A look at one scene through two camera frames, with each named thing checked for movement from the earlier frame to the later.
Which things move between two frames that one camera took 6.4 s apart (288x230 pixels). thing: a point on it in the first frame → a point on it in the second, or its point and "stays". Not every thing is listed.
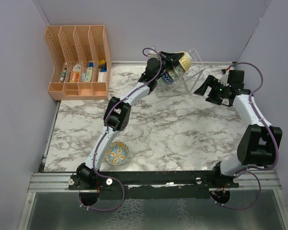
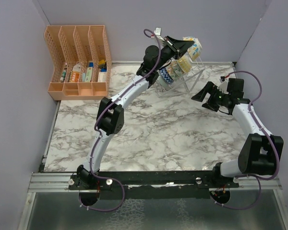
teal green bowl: x=164 y=84 stays
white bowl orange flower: x=179 y=70 stays
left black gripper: x=174 y=57 → x=178 y=46
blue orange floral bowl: x=116 y=153 → x=195 y=50
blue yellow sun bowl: x=186 y=61 stays
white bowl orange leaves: x=173 y=74 stays
